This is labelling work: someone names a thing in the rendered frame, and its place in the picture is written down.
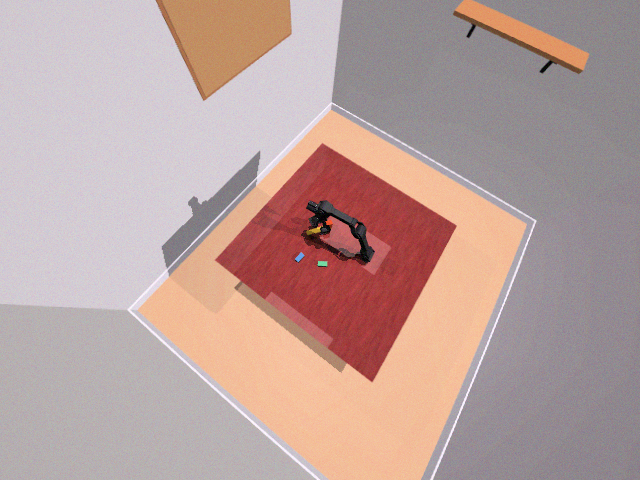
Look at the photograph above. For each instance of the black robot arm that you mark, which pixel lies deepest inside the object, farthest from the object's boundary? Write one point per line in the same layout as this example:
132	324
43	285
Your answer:
325	208

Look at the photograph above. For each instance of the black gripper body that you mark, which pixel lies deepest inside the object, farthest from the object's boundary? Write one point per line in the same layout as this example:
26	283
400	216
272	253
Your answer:
325	228

